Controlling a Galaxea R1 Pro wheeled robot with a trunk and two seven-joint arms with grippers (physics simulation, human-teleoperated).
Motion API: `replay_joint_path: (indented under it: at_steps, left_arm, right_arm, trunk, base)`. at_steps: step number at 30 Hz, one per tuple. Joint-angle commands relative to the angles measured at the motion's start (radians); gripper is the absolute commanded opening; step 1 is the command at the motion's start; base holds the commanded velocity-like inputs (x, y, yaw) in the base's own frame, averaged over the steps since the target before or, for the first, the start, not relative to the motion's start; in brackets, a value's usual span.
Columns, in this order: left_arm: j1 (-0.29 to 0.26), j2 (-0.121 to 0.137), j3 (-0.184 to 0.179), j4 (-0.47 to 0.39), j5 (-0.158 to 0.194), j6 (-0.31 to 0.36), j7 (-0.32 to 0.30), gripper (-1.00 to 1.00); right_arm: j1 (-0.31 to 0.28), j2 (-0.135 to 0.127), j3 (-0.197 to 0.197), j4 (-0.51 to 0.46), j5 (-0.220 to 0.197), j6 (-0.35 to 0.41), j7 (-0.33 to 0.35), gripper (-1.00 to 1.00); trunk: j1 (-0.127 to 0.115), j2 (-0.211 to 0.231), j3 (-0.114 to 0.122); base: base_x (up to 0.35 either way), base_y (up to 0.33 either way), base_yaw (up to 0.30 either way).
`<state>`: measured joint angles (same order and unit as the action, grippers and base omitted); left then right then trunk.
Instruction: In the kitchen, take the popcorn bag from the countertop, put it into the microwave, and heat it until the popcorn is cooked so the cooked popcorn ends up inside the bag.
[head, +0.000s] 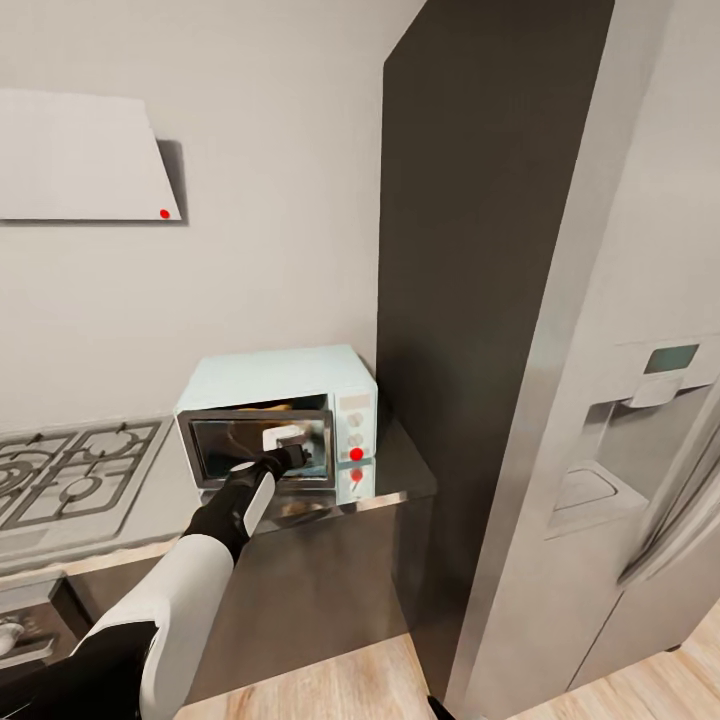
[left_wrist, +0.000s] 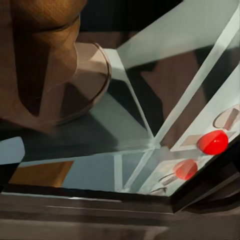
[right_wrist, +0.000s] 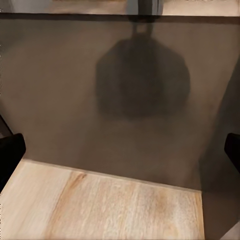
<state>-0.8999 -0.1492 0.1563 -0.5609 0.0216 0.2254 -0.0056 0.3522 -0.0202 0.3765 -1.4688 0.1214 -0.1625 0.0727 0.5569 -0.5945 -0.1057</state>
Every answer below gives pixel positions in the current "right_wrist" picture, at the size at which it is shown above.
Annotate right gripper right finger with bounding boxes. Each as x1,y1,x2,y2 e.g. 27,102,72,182
224,133,240,173

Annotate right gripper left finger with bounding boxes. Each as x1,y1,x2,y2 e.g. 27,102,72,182
0,133,26,193

